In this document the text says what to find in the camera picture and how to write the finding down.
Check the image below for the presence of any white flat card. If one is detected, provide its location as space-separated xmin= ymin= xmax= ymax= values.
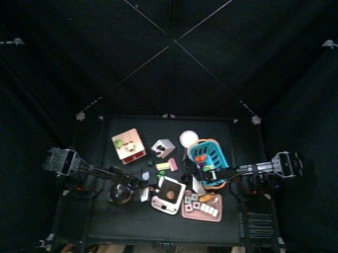
xmin=192 ymin=175 xmax=208 ymax=198

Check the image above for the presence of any pink tray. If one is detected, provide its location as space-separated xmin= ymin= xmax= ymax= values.
xmin=181 ymin=189 xmax=225 ymax=223

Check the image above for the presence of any white tile row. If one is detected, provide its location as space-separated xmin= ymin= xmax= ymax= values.
xmin=184 ymin=196 xmax=221 ymax=217

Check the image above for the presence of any orange toy croissant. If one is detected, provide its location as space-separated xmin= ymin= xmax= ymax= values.
xmin=198 ymin=193 xmax=218 ymax=204

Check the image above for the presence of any dark round toy pot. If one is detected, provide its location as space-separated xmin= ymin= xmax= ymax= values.
xmin=106 ymin=183 xmax=135 ymax=206

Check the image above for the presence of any small white toy box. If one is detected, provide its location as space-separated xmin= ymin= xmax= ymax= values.
xmin=139 ymin=187 xmax=153 ymax=203

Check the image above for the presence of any wooden shape sorter cube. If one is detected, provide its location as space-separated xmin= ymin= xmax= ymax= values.
xmin=152 ymin=138 xmax=177 ymax=159

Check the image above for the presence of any blue plastic basket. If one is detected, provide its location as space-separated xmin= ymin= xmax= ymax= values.
xmin=188 ymin=138 xmax=232 ymax=191

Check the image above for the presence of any black ribbed cable chain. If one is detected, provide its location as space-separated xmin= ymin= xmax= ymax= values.
xmin=244 ymin=211 xmax=278 ymax=245

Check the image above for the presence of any white eggshell half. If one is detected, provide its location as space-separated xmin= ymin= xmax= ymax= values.
xmin=178 ymin=129 xmax=201 ymax=149

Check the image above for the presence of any white yellow toy food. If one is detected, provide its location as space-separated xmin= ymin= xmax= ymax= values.
xmin=123 ymin=141 xmax=138 ymax=153

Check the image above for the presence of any pink wooden toy box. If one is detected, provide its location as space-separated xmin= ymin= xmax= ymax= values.
xmin=111 ymin=127 xmax=149 ymax=165

